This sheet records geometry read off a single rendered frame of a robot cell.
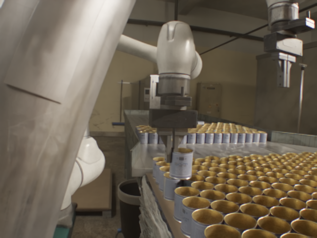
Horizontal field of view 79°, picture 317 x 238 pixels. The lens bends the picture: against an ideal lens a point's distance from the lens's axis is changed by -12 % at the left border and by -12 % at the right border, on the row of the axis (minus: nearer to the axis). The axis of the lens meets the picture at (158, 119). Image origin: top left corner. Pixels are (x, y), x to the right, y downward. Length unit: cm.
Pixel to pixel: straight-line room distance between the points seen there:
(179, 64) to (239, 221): 41
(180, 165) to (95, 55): 49
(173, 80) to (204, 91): 705
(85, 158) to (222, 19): 828
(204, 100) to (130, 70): 274
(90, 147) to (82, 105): 80
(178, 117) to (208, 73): 756
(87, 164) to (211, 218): 60
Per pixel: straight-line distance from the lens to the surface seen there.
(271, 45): 68
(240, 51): 892
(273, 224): 54
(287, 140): 198
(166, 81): 58
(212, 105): 776
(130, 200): 187
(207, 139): 163
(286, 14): 73
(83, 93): 16
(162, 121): 59
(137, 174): 102
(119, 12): 18
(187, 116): 60
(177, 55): 58
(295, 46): 75
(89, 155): 96
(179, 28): 61
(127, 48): 78
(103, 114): 744
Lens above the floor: 141
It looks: 6 degrees down
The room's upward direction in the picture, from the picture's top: 3 degrees clockwise
